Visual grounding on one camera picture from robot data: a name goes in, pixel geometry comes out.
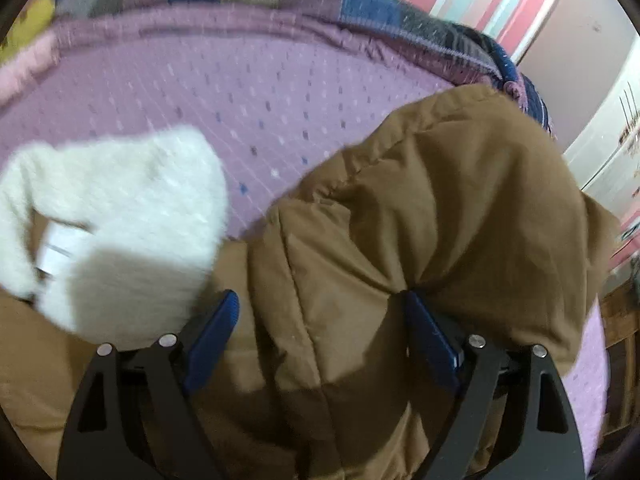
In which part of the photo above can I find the pink pillow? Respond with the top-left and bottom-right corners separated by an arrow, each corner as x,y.
0,30 -> 58,106

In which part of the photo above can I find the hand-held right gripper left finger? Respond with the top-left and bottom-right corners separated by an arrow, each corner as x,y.
56,289 -> 240,480

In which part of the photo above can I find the wooden furniture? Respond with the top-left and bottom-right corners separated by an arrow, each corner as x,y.
597,280 -> 640,441

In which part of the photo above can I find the purple patterned bed sheet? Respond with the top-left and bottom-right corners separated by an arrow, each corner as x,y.
0,5 -> 611,461

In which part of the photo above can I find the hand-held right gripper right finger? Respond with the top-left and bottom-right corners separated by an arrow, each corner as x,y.
402,290 -> 587,480

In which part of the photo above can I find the brown padded jacket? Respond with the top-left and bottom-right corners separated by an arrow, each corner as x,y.
0,82 -> 623,480

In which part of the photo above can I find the yellow plush toy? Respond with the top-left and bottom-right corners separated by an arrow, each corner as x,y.
2,0 -> 56,56

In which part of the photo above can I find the white cabinet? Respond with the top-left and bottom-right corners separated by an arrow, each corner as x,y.
562,67 -> 640,223

